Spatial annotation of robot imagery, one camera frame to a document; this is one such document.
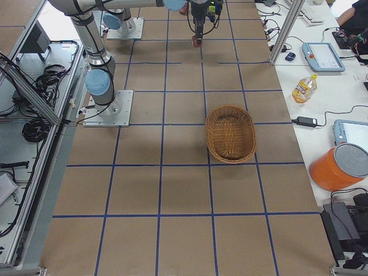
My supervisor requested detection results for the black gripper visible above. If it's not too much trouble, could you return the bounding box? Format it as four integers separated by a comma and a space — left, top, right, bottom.
190, 0, 209, 46

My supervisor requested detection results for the red apple with yellow patch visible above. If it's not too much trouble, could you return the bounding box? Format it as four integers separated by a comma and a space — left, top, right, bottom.
192, 36, 202, 48

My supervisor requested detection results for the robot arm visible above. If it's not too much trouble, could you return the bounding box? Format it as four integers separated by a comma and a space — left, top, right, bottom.
50, 1, 185, 119

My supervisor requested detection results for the woven wicker basket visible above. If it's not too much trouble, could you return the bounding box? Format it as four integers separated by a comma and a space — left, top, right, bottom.
205, 104, 256, 164

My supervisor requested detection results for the yellow juice bottle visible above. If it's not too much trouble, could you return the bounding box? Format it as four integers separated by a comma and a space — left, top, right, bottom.
292, 74, 318, 104

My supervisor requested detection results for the blue teach pendant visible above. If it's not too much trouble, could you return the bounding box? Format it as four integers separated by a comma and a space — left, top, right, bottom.
333, 120, 367, 151
302, 43, 346, 72

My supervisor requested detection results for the black power adapter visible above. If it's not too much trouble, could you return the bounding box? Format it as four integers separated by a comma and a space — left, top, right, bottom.
296, 116, 318, 128

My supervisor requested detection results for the orange bucket with grey lid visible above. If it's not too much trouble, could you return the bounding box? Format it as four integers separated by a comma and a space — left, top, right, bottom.
309, 143, 367, 191

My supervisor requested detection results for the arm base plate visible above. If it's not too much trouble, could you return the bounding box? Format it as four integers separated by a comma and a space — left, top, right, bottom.
106, 18, 144, 40
82, 90, 134, 127

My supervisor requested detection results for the aluminium frame post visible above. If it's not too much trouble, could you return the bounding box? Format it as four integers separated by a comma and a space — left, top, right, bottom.
269, 0, 305, 66

